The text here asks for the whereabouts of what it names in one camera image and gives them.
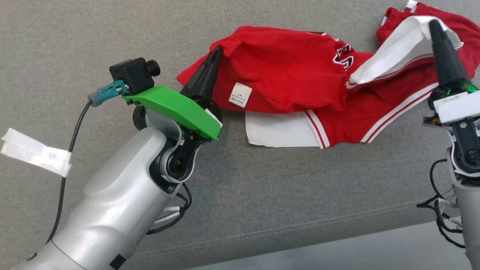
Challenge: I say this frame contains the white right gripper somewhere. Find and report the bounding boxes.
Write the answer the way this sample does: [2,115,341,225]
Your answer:
[424,19,480,126]

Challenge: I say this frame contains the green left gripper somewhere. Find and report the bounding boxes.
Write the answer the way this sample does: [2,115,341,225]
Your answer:
[122,46,224,141]

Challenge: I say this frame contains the red shorts with white stripes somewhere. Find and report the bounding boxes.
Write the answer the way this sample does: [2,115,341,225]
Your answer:
[376,0,480,81]

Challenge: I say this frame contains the red Bulls jersey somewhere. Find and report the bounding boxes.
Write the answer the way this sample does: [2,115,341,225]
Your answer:
[176,16,465,150]

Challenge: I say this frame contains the grey fabric sofa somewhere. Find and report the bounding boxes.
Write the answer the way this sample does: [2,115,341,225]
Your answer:
[0,0,480,270]

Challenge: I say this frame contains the white tape label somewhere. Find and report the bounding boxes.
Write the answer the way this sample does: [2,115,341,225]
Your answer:
[0,127,72,177]

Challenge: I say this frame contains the left camera cable teal connector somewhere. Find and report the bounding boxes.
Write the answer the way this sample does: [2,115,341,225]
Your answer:
[45,79,130,244]

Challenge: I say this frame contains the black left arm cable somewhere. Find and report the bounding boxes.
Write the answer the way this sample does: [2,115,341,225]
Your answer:
[146,182,192,235]

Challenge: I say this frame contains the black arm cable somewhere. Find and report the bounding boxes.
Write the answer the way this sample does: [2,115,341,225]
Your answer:
[146,182,192,235]
[416,159,466,249]

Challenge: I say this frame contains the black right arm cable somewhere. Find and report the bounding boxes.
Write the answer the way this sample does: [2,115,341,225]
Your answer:
[416,159,466,249]

